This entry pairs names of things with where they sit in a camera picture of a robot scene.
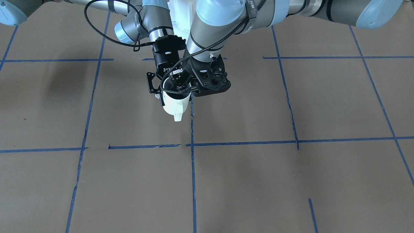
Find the white ribbed HOME mug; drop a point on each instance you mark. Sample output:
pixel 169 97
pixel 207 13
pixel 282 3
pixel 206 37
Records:
pixel 175 104

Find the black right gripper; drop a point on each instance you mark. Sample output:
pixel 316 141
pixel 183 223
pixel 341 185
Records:
pixel 162 63

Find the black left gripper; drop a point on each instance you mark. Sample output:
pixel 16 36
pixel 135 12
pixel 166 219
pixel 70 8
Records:
pixel 188 69

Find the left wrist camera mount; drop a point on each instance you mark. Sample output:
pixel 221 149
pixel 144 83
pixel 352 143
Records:
pixel 209 89

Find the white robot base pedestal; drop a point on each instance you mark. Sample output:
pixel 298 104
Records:
pixel 182 13

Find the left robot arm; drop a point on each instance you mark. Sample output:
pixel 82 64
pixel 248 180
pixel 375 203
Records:
pixel 214 21

